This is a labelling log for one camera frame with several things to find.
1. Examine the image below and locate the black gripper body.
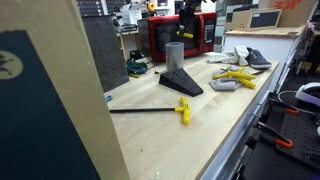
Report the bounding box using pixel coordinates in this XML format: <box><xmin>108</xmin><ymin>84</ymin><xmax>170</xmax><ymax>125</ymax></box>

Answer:
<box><xmin>181</xmin><ymin>0</ymin><xmax>203</xmax><ymax>18</ymax></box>

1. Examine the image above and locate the small yellow T-handle wrench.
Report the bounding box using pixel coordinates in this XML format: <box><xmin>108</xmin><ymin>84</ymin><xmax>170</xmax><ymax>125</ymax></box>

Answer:
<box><xmin>176</xmin><ymin>30</ymin><xmax>195</xmax><ymax>40</ymax></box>

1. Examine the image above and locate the silver metal cylinder holder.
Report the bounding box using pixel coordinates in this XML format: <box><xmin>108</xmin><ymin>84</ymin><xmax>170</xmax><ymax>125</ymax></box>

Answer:
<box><xmin>165</xmin><ymin>41</ymin><xmax>185</xmax><ymax>72</ymax></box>

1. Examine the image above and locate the black wedge wrench stand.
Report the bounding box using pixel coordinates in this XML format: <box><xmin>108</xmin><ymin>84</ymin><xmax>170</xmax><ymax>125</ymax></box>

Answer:
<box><xmin>158</xmin><ymin>67</ymin><xmax>204</xmax><ymax>98</ymax></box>

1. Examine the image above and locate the red microwave oven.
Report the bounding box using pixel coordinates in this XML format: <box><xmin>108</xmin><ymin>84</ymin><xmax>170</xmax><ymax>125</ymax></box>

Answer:
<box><xmin>147</xmin><ymin>12</ymin><xmax>218</xmax><ymax>63</ymax></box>

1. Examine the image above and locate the grey metal sheet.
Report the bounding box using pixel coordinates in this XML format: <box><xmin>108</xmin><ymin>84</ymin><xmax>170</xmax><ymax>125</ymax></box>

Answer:
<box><xmin>136</xmin><ymin>17</ymin><xmax>153</xmax><ymax>58</ymax></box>

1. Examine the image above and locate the white cloth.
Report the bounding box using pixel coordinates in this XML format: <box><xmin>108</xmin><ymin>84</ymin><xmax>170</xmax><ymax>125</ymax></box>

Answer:
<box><xmin>206</xmin><ymin>45</ymin><xmax>250</xmax><ymax>67</ymax></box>

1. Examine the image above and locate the flat cardboard box black label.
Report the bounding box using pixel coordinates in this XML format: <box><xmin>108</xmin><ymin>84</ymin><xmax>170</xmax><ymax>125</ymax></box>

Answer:
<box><xmin>224</xmin><ymin>8</ymin><xmax>283</xmax><ymax>31</ymax></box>

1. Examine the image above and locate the white side cabinet wooden top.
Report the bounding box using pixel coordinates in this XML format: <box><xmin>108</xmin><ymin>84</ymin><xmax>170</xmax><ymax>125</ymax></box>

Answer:
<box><xmin>222</xmin><ymin>24</ymin><xmax>308</xmax><ymax>93</ymax></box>

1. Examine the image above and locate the dark grey sneaker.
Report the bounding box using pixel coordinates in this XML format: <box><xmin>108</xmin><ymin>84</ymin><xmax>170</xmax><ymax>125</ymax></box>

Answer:
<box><xmin>245</xmin><ymin>46</ymin><xmax>273</xmax><ymax>70</ymax></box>

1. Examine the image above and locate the dark grey foam panel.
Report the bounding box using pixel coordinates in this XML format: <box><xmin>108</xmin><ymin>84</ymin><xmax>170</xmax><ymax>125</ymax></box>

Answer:
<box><xmin>81</xmin><ymin>14</ymin><xmax>131</xmax><ymax>94</ymax></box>

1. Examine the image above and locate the black keyboard rack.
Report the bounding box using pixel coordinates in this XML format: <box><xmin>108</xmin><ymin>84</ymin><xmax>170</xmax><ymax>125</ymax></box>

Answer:
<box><xmin>75</xmin><ymin>0</ymin><xmax>105</xmax><ymax>18</ymax></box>

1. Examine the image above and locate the cardboard box orange print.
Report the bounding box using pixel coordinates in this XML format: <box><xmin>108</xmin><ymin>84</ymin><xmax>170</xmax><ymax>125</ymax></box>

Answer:
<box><xmin>258</xmin><ymin>0</ymin><xmax>318</xmax><ymax>28</ymax></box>

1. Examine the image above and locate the large brown cardboard box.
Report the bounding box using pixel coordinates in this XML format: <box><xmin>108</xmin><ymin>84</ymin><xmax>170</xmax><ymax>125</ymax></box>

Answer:
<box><xmin>0</xmin><ymin>0</ymin><xmax>131</xmax><ymax>180</ymax></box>

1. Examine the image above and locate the black perforated plate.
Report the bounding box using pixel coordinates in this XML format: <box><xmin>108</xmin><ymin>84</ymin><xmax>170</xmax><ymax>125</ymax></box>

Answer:
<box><xmin>275</xmin><ymin>111</ymin><xmax>320</xmax><ymax>169</ymax></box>

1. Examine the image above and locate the long-shaft yellow T-handle wrench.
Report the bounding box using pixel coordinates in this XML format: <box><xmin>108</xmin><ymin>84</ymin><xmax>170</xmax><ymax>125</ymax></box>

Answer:
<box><xmin>108</xmin><ymin>96</ymin><xmax>192</xmax><ymax>126</ymax></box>

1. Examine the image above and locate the white cable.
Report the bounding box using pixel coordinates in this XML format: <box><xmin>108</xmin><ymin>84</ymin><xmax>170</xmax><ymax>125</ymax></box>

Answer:
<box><xmin>277</xmin><ymin>89</ymin><xmax>302</xmax><ymax>106</ymax></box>

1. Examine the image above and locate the orange-handled black clamp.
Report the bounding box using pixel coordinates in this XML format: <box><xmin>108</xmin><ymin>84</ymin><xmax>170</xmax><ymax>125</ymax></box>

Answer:
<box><xmin>269</xmin><ymin>98</ymin><xmax>301</xmax><ymax>116</ymax></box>
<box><xmin>255</xmin><ymin>121</ymin><xmax>295</xmax><ymax>150</ymax></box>

